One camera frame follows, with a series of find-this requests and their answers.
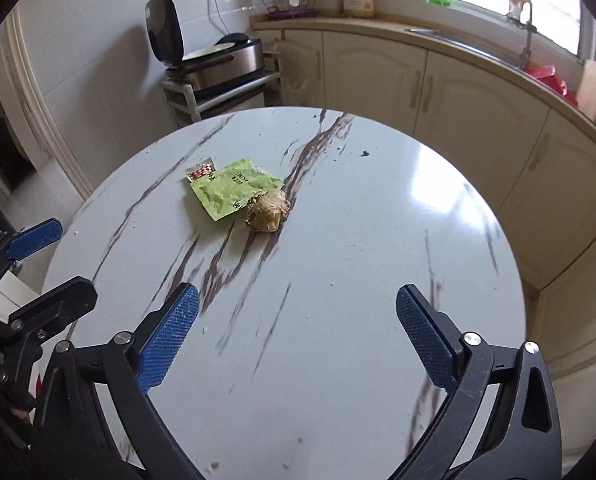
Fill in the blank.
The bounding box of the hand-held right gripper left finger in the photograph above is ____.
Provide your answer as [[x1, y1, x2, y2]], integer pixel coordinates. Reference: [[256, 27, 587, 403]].
[[30, 282, 203, 480]]

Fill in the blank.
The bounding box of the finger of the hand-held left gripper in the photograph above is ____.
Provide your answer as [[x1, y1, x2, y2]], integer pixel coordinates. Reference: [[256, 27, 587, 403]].
[[0, 217, 64, 287], [0, 275, 99, 357]]

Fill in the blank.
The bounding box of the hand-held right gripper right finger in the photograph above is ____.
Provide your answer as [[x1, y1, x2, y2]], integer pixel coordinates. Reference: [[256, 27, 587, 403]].
[[395, 284, 562, 480]]

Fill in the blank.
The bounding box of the green snack wrapper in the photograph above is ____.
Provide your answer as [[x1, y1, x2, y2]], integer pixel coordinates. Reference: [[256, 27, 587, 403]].
[[189, 158, 285, 222]]

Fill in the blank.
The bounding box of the brown food lump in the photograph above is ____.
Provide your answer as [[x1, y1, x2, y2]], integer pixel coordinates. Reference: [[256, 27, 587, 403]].
[[244, 189, 292, 233]]

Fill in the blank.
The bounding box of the small red patterned packet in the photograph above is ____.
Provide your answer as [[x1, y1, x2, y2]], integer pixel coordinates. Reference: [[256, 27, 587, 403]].
[[184, 158, 216, 182]]

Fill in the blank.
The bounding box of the round marble table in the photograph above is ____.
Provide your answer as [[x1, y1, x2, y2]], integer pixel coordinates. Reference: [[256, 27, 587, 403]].
[[40, 106, 528, 480]]

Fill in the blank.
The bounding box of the white kitchen cart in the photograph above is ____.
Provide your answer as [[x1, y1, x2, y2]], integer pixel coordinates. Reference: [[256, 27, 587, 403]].
[[162, 67, 283, 123]]

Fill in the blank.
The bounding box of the silver electric cooker black lid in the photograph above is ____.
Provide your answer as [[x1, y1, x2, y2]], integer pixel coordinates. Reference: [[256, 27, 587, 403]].
[[144, 0, 266, 93]]

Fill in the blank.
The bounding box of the red plastic basin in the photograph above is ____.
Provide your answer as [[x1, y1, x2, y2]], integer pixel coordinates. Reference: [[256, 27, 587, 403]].
[[528, 64, 578, 106]]

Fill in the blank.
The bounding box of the wooden cutting board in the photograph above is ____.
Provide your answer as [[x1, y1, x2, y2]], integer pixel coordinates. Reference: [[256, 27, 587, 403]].
[[576, 58, 596, 121]]

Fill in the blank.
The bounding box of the steel sink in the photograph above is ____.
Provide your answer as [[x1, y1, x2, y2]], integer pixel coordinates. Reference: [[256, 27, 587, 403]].
[[405, 27, 528, 68]]

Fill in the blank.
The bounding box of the metal faucet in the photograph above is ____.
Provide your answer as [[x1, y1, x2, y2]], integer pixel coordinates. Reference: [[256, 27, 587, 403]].
[[508, 0, 536, 71]]

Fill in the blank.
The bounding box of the cream door frame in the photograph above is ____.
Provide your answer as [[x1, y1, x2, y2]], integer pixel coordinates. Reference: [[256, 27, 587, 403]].
[[0, 7, 96, 201]]

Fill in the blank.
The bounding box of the white power cable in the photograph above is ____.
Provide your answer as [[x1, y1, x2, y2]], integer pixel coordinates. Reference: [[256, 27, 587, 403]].
[[207, 0, 233, 36]]

